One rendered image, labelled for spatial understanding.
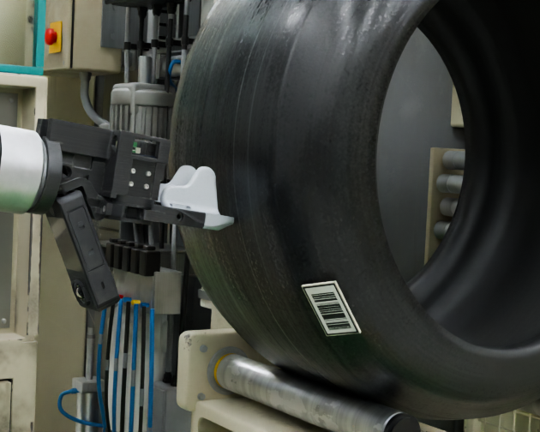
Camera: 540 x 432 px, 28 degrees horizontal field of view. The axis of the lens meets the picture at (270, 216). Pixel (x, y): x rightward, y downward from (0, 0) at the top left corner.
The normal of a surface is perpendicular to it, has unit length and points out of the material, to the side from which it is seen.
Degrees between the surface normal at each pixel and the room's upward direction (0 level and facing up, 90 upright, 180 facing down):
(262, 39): 68
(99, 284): 89
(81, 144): 90
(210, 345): 90
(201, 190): 90
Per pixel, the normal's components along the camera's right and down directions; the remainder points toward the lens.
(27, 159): 0.57, -0.19
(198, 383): 0.54, 0.07
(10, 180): 0.48, 0.32
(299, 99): -0.25, -0.07
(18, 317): -0.84, -0.01
